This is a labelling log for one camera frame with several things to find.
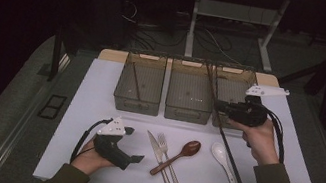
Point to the person's left hand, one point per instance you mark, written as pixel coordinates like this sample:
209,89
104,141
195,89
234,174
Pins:
87,161

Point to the white metal stand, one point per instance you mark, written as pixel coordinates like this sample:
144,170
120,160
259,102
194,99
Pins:
193,25

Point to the steel table knife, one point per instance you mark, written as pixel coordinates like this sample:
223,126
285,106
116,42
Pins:
154,146

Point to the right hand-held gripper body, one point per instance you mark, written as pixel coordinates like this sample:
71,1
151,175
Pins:
248,115

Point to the white ceramic spoon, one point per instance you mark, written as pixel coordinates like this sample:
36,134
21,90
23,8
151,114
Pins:
218,149

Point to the brown wooden spoon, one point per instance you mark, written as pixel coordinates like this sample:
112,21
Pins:
191,148

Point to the black upright post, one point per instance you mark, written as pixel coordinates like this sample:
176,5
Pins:
55,59

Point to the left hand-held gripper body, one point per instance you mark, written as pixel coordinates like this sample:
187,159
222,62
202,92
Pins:
112,128

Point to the person's right hand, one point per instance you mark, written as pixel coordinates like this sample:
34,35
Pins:
260,142

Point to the clear grey plastic bin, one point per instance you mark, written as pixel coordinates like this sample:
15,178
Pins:
232,90
152,83
190,89

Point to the steel fork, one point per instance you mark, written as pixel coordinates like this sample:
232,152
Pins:
162,139

